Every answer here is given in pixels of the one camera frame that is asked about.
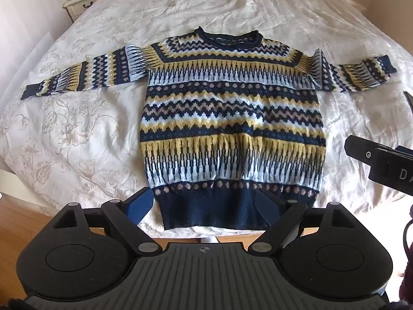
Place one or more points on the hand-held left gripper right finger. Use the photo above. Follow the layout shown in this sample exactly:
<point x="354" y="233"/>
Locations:
<point x="267" y="208"/>

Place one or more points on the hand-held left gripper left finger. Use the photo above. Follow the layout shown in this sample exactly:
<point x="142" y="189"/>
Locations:
<point x="140" y="205"/>

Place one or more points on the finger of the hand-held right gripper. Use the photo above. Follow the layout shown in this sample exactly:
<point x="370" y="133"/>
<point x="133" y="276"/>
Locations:
<point x="359" y="148"/>

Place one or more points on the navy yellow patterned knit sweater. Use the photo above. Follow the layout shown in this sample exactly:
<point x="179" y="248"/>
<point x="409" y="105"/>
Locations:
<point x="232" y="119"/>

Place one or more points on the white embroidered bedspread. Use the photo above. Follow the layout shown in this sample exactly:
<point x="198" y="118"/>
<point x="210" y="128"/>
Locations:
<point x="80" y="135"/>

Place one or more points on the dark maroon clothing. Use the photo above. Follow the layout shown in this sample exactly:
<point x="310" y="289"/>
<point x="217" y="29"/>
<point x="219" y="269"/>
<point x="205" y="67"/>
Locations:
<point x="403" y="284"/>

